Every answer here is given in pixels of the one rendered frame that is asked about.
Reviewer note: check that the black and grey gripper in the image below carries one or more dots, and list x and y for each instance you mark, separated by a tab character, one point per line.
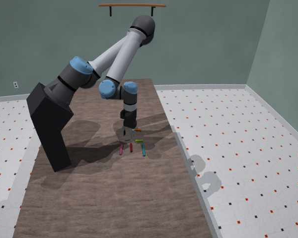
129	114

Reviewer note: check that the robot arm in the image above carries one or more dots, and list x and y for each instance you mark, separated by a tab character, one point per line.
118	58

